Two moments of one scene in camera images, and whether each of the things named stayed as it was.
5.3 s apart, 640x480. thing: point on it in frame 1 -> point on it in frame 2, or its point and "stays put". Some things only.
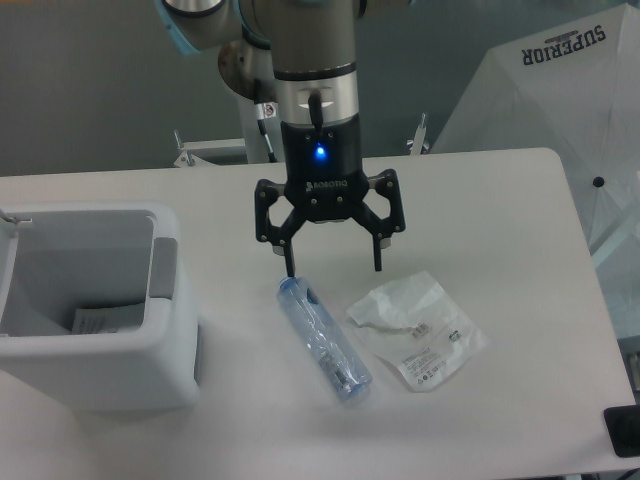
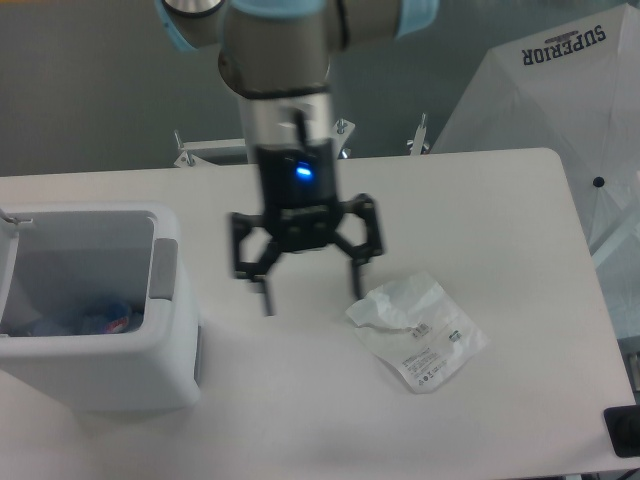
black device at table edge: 623,427 stays put
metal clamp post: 419,138 stays put
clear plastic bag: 419,328 stays put
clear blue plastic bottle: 333,352 -> 95,320
